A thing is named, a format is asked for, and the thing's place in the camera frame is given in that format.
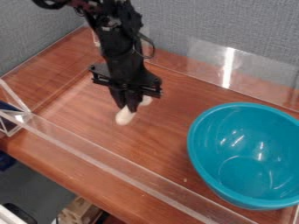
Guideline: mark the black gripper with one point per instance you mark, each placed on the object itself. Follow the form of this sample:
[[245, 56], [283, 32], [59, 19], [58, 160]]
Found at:
[[129, 81]]

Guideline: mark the white brown toy mushroom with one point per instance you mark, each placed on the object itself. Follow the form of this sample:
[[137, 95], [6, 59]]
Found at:
[[125, 115]]

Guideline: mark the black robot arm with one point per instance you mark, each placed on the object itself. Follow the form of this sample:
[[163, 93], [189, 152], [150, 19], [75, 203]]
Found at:
[[117, 23]]

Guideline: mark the blue plastic bowl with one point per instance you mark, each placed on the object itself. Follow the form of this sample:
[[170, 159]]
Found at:
[[243, 148]]

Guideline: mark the clear acrylic front barrier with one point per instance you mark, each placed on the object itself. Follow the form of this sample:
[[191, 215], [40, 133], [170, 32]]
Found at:
[[134, 193]]

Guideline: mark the clear acrylic barrier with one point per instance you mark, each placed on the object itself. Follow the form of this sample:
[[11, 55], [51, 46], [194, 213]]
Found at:
[[134, 193], [250, 74]]

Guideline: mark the clear acrylic back barrier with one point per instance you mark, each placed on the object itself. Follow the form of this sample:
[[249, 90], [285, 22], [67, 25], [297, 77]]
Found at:
[[250, 74]]

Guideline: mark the wooden block under table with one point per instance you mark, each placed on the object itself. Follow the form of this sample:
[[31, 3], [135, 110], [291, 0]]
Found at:
[[79, 212]]

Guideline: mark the black white object bottom left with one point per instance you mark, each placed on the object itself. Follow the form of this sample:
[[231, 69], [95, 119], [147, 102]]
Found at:
[[14, 215]]

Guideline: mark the clear acrylic left bracket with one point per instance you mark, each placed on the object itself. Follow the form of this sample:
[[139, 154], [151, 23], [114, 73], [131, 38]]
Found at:
[[14, 111]]

